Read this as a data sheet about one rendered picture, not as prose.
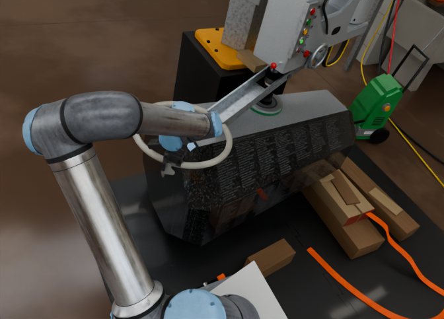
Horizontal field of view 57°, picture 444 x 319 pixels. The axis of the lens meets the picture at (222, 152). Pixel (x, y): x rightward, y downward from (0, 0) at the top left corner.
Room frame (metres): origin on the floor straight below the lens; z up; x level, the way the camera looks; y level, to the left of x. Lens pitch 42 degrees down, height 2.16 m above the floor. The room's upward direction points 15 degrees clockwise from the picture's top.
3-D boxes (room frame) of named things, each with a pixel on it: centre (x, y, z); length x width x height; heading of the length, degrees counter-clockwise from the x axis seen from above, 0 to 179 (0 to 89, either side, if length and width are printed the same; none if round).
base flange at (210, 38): (2.69, 0.10, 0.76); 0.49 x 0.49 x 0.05; 39
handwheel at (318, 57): (2.03, -0.33, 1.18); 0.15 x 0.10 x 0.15; 145
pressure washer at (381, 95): (3.17, -1.19, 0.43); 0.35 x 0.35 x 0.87; 24
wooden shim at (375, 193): (2.20, -1.26, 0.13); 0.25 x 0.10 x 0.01; 51
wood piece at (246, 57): (2.46, -0.02, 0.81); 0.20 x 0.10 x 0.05; 47
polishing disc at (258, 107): (2.00, -0.16, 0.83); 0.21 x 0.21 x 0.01
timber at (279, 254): (1.47, -0.46, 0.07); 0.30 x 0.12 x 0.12; 135
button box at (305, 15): (1.88, -0.21, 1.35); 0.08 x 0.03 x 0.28; 145
